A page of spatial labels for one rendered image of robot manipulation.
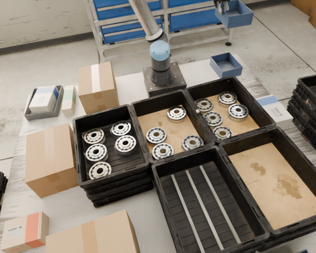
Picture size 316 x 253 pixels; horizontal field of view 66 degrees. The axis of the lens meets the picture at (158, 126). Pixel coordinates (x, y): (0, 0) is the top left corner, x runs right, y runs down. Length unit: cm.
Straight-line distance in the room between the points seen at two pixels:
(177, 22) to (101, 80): 175
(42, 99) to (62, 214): 78
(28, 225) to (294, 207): 109
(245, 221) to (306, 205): 25
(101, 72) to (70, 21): 234
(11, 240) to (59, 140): 47
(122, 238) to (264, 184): 61
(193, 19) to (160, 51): 177
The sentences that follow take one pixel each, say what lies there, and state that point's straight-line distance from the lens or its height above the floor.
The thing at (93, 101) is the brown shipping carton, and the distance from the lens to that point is 156.
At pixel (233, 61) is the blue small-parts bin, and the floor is 74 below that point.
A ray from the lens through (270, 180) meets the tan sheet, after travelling 115.
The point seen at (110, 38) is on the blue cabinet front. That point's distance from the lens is 309.
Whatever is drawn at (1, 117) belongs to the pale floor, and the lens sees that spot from 317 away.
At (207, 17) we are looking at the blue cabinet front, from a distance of 325.
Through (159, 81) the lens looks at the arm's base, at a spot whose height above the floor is 83.
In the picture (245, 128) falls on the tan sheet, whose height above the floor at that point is 83.
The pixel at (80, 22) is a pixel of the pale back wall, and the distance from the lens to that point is 395.
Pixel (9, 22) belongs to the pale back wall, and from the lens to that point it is 410.
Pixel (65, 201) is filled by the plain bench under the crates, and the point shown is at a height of 70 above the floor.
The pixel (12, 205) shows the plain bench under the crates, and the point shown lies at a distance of 144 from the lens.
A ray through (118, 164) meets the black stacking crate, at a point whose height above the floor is 83.
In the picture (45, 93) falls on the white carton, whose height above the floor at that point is 79.
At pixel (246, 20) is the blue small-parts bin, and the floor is 110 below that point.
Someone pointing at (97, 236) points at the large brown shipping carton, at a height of 90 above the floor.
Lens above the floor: 178
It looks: 48 degrees down
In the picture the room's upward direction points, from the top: 7 degrees counter-clockwise
